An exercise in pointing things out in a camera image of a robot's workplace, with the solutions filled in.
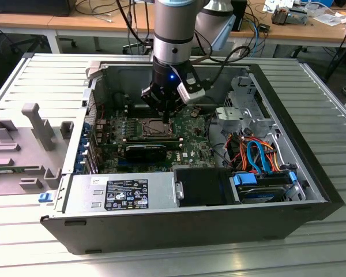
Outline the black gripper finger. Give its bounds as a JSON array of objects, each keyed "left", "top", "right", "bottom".
[
  {"left": 140, "top": 85, "right": 167, "bottom": 124},
  {"left": 166, "top": 93, "right": 187, "bottom": 125}
]

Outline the metal socket cover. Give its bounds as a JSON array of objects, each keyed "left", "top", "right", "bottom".
[{"left": 141, "top": 117, "right": 176, "bottom": 139}]

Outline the silver CPU plate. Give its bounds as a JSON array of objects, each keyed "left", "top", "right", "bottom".
[{"left": 148, "top": 121, "right": 170, "bottom": 135}]

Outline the black chair base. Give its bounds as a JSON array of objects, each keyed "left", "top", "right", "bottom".
[{"left": 122, "top": 36, "right": 154, "bottom": 56}]

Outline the green motherboard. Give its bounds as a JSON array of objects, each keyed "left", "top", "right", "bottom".
[{"left": 92, "top": 107, "right": 220, "bottom": 175}]

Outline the black graphics card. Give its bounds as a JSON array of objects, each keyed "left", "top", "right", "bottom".
[{"left": 125, "top": 144, "right": 167, "bottom": 164}]

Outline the silver metal drive cage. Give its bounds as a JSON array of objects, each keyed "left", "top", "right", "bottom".
[{"left": 214, "top": 75, "right": 281, "bottom": 140}]

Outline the pale blue teach pendant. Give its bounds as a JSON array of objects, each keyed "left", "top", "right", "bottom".
[{"left": 209, "top": 14, "right": 238, "bottom": 52}]

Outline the blue card retainer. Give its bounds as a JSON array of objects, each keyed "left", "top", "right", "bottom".
[{"left": 74, "top": 121, "right": 92, "bottom": 174}]

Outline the white power strip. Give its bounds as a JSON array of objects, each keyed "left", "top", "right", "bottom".
[{"left": 230, "top": 42, "right": 244, "bottom": 57}]

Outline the silver metal latch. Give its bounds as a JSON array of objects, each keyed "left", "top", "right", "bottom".
[{"left": 174, "top": 181, "right": 185, "bottom": 200}]

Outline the black upright box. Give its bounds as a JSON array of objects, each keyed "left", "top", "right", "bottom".
[{"left": 231, "top": 0, "right": 248, "bottom": 32}]

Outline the hard disk blue carrier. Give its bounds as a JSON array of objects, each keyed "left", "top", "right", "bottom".
[{"left": 228, "top": 170, "right": 298, "bottom": 204}]

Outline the silver power supply unit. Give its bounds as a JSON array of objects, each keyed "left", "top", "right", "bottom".
[{"left": 61, "top": 173, "right": 180, "bottom": 215}]

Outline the black PC case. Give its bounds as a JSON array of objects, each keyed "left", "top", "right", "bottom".
[{"left": 39, "top": 59, "right": 344, "bottom": 255}]

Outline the copper heat sink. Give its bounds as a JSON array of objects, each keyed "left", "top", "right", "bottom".
[{"left": 270, "top": 7, "right": 291, "bottom": 26}]

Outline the white paper box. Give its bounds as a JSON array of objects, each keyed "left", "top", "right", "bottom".
[{"left": 264, "top": 0, "right": 295, "bottom": 13}]

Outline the grey parts rack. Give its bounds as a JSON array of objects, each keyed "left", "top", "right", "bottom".
[{"left": 0, "top": 102, "right": 76, "bottom": 197}]

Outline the wooden desk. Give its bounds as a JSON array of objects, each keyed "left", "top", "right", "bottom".
[
  {"left": 230, "top": 7, "right": 346, "bottom": 58},
  {"left": 0, "top": 4, "right": 156, "bottom": 54}
]

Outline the grey metal device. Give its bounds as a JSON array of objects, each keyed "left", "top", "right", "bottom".
[{"left": 288, "top": 8, "right": 309, "bottom": 26}]

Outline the black equipment box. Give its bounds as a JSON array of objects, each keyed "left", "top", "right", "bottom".
[{"left": 0, "top": 0, "right": 76, "bottom": 17}]

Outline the green RAM stick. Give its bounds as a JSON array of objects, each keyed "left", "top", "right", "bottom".
[{"left": 0, "top": 166, "right": 27, "bottom": 175}]

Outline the black stand leg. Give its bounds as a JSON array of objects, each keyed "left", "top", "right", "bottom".
[{"left": 324, "top": 21, "right": 346, "bottom": 84}]

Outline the clear plastic bag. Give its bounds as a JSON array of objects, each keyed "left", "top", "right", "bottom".
[{"left": 311, "top": 10, "right": 346, "bottom": 28}]

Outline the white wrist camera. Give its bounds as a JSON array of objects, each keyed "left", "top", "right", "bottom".
[{"left": 176, "top": 66, "right": 206, "bottom": 103}]

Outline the black camera cable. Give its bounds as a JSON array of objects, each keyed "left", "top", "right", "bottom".
[{"left": 204, "top": 46, "right": 251, "bottom": 90}]

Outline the orange wire bundle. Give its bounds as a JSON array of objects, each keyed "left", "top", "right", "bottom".
[
  {"left": 228, "top": 135, "right": 248, "bottom": 171},
  {"left": 261, "top": 140, "right": 282, "bottom": 173}
]

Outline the blue data wire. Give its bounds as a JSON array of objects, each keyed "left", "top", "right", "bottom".
[{"left": 246, "top": 139, "right": 273, "bottom": 175}]

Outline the blue network cable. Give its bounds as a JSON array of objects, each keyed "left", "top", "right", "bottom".
[{"left": 249, "top": 17, "right": 268, "bottom": 55}]

